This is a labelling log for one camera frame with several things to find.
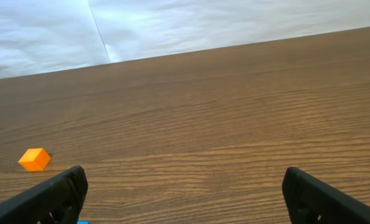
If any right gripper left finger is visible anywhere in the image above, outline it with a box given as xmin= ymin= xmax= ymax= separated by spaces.
xmin=0 ymin=166 xmax=88 ymax=224

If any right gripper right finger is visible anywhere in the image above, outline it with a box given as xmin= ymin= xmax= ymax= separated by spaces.
xmin=282 ymin=167 xmax=370 ymax=224

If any orange cube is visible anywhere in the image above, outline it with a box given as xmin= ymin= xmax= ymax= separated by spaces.
xmin=17 ymin=147 xmax=52 ymax=172

